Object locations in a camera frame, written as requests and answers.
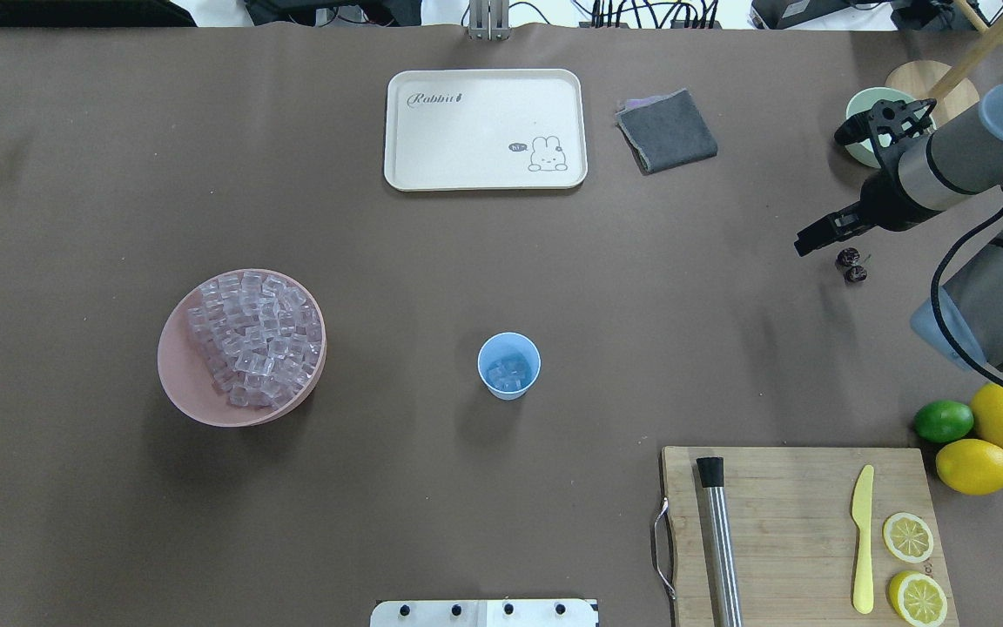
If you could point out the green lime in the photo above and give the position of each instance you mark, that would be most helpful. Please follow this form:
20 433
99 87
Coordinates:
943 421

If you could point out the wooden cutting board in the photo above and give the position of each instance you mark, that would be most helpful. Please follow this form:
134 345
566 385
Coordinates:
793 536

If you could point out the light blue cup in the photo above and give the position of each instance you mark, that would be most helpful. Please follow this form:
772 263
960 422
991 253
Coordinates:
509 364

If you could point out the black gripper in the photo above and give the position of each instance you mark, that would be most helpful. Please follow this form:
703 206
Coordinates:
881 203

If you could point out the dark red cherries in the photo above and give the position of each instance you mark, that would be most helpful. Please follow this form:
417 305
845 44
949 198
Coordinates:
850 263

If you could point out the steel muddler black tip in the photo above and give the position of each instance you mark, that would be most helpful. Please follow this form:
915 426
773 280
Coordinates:
722 554

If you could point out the mint green bowl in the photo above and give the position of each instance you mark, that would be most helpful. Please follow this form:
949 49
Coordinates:
856 139

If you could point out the pile of ice cubes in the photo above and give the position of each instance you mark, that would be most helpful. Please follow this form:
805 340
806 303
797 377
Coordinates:
261 337

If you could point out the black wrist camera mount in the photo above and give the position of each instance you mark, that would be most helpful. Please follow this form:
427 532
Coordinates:
891 117

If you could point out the lemon slice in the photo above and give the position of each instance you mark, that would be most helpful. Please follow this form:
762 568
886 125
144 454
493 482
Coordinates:
908 537

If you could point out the whole lemon front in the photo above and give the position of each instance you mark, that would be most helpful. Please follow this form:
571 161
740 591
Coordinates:
971 466

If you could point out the half lemon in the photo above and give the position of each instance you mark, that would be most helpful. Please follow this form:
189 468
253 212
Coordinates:
918 599

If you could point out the aluminium frame post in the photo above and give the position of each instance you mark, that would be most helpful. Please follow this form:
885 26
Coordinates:
488 20

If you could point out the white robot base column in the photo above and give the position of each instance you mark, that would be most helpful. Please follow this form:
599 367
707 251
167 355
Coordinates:
487 612

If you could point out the grey folded cloth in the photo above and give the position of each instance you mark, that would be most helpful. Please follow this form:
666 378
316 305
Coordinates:
666 131

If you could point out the yellow plastic knife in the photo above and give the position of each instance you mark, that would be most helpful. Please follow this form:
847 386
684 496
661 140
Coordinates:
861 515

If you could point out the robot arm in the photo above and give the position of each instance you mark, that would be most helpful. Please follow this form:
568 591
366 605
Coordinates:
924 170

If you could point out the pink bowl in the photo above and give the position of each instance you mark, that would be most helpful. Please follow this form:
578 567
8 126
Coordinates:
189 386

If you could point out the wooden cup tree stand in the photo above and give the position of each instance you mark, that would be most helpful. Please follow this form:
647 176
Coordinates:
950 86

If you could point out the cream rabbit tray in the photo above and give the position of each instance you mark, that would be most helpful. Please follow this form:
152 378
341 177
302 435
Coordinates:
485 129

